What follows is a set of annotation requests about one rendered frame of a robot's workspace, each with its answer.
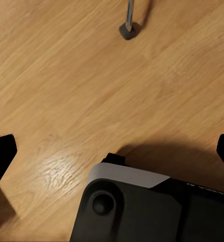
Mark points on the swivel chair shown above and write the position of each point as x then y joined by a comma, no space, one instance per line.
127,30

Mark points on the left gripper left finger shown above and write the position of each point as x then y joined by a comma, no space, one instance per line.
8,150

